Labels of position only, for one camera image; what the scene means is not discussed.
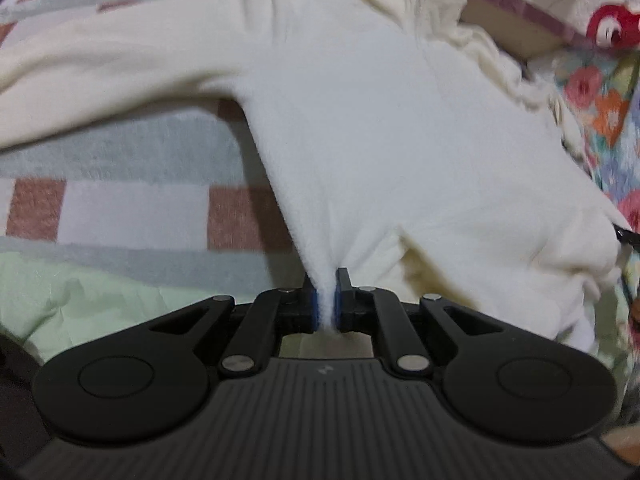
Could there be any cream fleece garment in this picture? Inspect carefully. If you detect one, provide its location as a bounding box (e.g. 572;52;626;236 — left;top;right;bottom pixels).
1;0;628;338

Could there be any light green cloth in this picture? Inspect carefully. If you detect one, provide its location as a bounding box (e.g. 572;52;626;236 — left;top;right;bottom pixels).
0;249;281;363

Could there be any floral bed sheet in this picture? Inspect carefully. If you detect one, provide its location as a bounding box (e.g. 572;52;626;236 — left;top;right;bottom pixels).
527;49;639;425

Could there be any plaid bed blanket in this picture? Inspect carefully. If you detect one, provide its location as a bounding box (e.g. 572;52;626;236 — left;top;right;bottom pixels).
1;0;305;301

